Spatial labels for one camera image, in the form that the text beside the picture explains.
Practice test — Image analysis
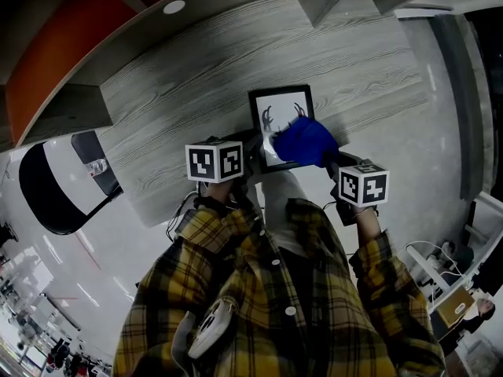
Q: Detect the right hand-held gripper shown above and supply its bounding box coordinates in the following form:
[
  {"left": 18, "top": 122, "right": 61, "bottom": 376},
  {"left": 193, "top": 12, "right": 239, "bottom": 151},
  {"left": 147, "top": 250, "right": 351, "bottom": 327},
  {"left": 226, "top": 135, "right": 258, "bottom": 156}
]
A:
[{"left": 324, "top": 151, "right": 391, "bottom": 228}]

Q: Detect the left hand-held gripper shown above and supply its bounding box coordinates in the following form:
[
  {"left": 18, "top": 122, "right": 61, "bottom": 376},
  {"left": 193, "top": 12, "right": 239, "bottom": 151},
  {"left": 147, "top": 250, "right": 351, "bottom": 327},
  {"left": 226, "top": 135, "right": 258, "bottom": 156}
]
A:
[{"left": 184, "top": 130, "right": 278, "bottom": 185}]

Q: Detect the blue cloth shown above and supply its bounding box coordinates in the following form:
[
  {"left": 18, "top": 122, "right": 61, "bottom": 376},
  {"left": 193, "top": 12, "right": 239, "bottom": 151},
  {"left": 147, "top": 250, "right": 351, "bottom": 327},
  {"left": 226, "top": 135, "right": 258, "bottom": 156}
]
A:
[{"left": 272, "top": 115, "right": 341, "bottom": 169}]

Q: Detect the black framed deer picture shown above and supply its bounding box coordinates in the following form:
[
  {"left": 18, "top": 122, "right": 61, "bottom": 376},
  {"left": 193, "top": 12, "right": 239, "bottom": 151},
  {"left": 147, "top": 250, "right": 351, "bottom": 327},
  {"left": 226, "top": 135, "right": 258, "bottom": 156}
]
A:
[{"left": 248, "top": 84, "right": 318, "bottom": 174}]

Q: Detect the person's left forearm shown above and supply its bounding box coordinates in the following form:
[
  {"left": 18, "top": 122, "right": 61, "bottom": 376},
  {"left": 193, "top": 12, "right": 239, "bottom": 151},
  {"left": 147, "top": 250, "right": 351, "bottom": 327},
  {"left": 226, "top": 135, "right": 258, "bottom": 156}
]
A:
[{"left": 174, "top": 178, "right": 260, "bottom": 251}]

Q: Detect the person's right forearm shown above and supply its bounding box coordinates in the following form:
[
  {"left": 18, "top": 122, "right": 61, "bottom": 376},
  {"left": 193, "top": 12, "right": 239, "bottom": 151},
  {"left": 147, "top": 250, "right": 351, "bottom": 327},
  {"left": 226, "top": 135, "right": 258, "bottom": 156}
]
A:
[{"left": 347, "top": 206, "right": 409, "bottom": 290}]

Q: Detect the grey inner top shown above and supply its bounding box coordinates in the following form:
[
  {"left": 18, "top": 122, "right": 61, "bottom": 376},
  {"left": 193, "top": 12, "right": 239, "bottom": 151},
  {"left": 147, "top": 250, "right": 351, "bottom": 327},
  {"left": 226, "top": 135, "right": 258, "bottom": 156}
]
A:
[{"left": 261, "top": 170, "right": 315, "bottom": 257}]

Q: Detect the grey stone ledge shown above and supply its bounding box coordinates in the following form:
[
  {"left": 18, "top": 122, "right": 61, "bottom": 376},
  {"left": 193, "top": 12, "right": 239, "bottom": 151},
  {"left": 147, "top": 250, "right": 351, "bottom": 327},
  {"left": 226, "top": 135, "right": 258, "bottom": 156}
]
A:
[{"left": 431, "top": 13, "right": 495, "bottom": 202}]

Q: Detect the yellow plaid shirt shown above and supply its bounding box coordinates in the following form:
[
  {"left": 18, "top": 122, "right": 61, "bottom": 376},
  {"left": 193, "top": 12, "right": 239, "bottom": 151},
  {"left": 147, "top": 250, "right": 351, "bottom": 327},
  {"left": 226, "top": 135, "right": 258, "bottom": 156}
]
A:
[{"left": 112, "top": 198, "right": 447, "bottom": 377}]

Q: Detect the cardboard box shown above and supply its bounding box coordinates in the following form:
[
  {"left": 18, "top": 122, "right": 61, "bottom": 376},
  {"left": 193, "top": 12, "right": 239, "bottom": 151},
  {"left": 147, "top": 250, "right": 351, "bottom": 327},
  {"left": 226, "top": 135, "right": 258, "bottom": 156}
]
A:
[{"left": 435, "top": 287, "right": 476, "bottom": 328}]

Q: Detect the clear plastic water bottle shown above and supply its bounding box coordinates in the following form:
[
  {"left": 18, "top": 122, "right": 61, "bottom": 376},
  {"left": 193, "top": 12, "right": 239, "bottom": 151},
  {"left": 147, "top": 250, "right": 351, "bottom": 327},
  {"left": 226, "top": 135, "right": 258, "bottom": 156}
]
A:
[{"left": 84, "top": 158, "right": 109, "bottom": 177}]

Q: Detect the white round device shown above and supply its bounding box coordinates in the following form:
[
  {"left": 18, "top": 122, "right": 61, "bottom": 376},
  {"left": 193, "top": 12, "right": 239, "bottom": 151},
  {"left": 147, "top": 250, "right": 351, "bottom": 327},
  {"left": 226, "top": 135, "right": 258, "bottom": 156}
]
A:
[{"left": 187, "top": 298, "right": 237, "bottom": 360}]

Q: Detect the black folding chair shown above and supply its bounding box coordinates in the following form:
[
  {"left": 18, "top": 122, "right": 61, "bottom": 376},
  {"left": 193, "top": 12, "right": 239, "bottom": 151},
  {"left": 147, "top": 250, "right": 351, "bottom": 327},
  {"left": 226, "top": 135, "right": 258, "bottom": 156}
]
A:
[{"left": 18, "top": 130, "right": 123, "bottom": 236}]

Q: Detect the group of office desks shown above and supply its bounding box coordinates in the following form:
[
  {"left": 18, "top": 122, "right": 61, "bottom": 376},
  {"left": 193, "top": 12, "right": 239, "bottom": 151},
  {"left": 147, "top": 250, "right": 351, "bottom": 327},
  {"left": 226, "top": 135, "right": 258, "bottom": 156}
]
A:
[{"left": 0, "top": 249, "right": 115, "bottom": 377}]

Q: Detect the white cable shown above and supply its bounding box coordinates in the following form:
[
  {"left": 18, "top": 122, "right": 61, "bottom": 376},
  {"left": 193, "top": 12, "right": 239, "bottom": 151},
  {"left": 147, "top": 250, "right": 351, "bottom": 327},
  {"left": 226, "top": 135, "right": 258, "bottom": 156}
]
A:
[{"left": 404, "top": 240, "right": 471, "bottom": 286}]

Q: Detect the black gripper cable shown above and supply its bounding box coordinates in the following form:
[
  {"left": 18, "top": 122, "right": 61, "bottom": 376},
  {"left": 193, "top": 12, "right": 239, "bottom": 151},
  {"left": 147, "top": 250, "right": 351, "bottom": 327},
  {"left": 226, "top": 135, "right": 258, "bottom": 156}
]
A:
[{"left": 164, "top": 192, "right": 201, "bottom": 243}]

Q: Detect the grey strap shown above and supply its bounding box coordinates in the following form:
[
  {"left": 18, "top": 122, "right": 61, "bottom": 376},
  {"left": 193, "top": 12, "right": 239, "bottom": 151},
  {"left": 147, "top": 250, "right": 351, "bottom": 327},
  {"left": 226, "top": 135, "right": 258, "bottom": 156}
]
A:
[{"left": 171, "top": 310, "right": 197, "bottom": 377}]

